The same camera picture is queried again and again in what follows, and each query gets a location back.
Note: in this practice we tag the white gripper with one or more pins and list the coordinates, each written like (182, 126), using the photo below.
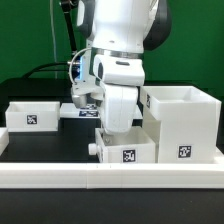
(119, 79)

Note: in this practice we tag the white front drawer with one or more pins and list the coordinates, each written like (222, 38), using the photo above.
(134, 147)

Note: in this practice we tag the white drawer cabinet box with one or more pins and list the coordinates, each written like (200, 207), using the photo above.
(183, 122)

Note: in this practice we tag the white marker plate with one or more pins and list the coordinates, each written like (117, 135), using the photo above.
(68, 110)

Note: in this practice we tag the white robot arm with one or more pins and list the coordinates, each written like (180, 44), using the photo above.
(120, 31)

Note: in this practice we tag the white rear drawer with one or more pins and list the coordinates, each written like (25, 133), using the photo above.
(32, 116)

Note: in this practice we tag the white drawer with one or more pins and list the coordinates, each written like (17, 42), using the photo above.
(134, 147)
(32, 116)

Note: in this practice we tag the black camera stand pole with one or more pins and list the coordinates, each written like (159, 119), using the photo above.
(67, 6)

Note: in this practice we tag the white U-shaped fence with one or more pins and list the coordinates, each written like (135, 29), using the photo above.
(98, 175)

